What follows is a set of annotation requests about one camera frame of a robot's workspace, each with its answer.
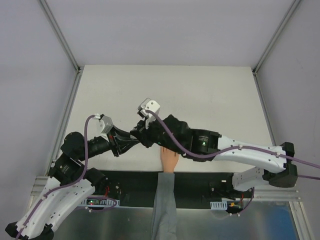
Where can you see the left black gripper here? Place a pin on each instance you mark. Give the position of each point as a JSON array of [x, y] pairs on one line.
[[113, 144]]

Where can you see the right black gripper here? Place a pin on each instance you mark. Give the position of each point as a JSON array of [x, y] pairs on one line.
[[146, 136]]

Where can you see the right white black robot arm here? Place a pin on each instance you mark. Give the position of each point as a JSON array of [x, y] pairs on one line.
[[271, 165]]

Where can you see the grey sleeved forearm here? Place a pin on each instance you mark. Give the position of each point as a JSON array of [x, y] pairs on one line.
[[164, 214]]

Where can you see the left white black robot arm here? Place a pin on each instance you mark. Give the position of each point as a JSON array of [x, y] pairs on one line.
[[71, 183]]

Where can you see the mannequin hand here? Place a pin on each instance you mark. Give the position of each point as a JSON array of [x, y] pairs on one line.
[[169, 160]]

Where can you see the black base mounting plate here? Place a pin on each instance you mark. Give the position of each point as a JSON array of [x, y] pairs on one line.
[[192, 190]]

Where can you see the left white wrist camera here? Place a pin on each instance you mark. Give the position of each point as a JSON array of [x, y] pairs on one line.
[[104, 125]]

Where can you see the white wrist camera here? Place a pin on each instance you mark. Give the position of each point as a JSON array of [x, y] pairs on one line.
[[148, 105], [104, 125]]

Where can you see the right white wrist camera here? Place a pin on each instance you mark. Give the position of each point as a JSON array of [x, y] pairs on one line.
[[148, 105]]

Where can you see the left white cable duct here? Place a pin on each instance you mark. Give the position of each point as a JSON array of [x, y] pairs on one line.
[[100, 202]]

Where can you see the white cable duct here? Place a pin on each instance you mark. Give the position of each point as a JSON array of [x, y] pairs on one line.
[[100, 202], [219, 205]]

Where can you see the left aluminium frame post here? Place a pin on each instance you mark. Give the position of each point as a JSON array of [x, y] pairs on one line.
[[59, 34]]

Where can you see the aluminium frame post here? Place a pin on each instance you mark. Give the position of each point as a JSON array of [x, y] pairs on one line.
[[59, 34], [293, 7]]

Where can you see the right white cable duct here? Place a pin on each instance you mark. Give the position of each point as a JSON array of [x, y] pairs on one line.
[[219, 205]]

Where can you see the right aluminium frame post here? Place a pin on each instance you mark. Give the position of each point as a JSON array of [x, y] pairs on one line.
[[293, 7]]

